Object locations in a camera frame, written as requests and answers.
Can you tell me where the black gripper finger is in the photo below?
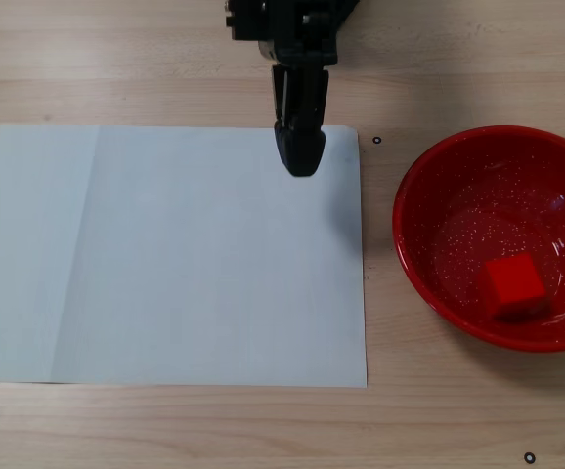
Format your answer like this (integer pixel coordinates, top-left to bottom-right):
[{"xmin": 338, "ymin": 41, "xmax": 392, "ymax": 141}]
[
  {"xmin": 271, "ymin": 65, "xmax": 288, "ymax": 162},
  {"xmin": 282, "ymin": 67, "xmax": 330, "ymax": 179}
]

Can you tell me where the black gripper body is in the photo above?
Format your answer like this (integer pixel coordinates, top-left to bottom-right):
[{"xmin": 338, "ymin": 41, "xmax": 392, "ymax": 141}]
[{"xmin": 223, "ymin": 0, "xmax": 340, "ymax": 69}]

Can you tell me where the red cube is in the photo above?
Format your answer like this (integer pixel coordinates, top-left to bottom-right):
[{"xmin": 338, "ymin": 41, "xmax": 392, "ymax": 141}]
[{"xmin": 475, "ymin": 252, "xmax": 552, "ymax": 323}]

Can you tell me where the red speckled enamel bowl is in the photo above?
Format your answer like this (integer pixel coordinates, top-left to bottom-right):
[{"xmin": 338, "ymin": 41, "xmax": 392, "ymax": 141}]
[{"xmin": 391, "ymin": 124, "xmax": 565, "ymax": 354}]

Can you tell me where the white paper sheet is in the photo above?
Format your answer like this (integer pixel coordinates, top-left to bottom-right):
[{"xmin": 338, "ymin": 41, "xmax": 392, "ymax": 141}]
[{"xmin": 0, "ymin": 123, "xmax": 369, "ymax": 390}]

